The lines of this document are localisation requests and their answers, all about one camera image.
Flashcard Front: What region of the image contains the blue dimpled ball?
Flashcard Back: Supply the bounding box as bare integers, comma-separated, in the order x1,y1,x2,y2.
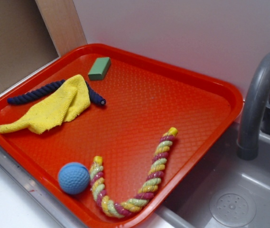
58,162,90,195

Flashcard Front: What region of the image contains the red plastic tray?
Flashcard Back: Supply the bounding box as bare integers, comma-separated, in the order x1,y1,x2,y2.
0,44,243,228

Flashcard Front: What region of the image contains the green rectangular block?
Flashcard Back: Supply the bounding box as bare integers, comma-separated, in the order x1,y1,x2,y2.
88,57,111,81

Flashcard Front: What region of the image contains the yellow microfibre cloth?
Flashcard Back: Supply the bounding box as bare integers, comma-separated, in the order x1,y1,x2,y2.
0,75,91,134

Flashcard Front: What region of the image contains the grey plastic sink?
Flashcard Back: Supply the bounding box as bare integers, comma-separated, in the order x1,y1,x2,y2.
157,124,270,228

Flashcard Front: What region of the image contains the wooden board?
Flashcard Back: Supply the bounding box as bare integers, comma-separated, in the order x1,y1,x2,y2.
36,0,87,56

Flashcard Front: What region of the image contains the grey toy faucet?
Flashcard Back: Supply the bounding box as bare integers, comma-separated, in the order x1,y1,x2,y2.
237,52,270,161

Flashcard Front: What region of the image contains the sink drain strainer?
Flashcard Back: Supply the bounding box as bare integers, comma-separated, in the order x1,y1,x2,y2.
209,191,256,228

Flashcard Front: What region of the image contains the dark blue twisted rope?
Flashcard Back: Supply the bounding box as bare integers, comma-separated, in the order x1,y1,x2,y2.
7,79,107,107

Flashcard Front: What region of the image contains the multicolour twisted rope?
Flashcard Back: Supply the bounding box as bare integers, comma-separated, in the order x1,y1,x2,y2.
89,127,178,219

